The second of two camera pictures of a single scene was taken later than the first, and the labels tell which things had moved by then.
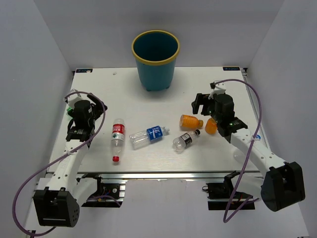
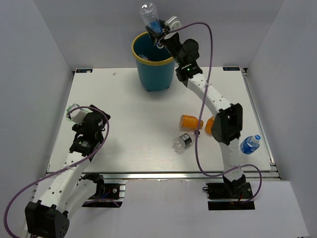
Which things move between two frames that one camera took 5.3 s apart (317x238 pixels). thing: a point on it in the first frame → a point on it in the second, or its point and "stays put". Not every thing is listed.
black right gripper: (200, 99) → (155, 36)
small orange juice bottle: (211, 126) stays put
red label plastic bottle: (118, 134) → (144, 57)
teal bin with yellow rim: (155, 52) stays put
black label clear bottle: (180, 143) stays put
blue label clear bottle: (140, 139) → (149, 13)
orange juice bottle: (190, 121) stays put
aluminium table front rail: (132, 175) stays put
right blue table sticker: (231, 68) stays put
